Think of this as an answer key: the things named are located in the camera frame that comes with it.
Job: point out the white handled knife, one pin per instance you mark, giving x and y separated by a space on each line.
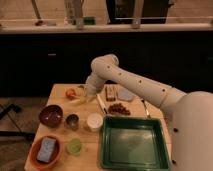
102 105

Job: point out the green plastic tray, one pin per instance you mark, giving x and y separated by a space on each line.
133 144

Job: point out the light green plastic cup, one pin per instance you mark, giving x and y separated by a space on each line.
74 147

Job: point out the small metal cup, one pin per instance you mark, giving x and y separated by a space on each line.
72 122

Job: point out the white paper cup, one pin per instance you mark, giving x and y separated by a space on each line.
94 122

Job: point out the grey blue lid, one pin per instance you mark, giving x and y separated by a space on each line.
125 95

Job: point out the yellow banana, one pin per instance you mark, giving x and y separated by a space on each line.
79 101

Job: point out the brown wooden block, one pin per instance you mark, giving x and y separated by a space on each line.
110 93

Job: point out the metal fork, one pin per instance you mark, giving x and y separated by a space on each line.
146 109

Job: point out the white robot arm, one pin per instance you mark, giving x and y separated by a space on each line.
191 113

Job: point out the blue sponge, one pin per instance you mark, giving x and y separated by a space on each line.
46 150

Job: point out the dark red bowl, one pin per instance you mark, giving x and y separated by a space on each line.
51 116

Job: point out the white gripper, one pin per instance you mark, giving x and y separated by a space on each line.
90 92

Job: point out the orange bowl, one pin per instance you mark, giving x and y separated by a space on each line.
42 166

